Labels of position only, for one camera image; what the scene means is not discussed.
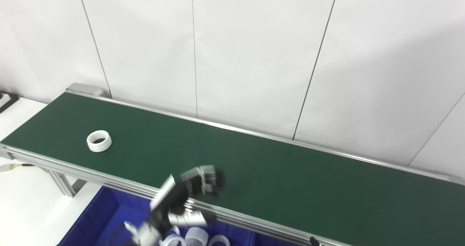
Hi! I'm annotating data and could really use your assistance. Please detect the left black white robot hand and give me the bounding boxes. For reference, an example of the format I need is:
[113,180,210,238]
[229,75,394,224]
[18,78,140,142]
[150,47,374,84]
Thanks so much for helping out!
[147,165,226,232]

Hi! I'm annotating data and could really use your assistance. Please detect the blue plastic bin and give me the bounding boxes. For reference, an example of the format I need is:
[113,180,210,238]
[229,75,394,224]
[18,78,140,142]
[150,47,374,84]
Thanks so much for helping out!
[56,186,302,246]

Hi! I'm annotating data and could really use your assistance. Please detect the green conveyor belt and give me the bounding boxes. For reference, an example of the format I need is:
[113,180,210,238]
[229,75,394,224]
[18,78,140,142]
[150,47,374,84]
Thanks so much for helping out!
[0,92,465,246]
[0,82,465,246]

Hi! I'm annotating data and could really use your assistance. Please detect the aluminium conveyor leg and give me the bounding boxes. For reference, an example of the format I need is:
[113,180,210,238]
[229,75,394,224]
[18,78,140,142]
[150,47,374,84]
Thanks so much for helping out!
[44,167,88,198]

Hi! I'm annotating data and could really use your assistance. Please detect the grey conveyor end cover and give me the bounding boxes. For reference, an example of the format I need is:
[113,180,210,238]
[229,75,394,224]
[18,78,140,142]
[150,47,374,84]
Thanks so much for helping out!
[66,82,105,98]

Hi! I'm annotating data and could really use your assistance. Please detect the table cable with pale connector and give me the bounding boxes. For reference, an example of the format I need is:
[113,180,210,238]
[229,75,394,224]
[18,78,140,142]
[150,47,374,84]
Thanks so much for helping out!
[0,162,36,173]

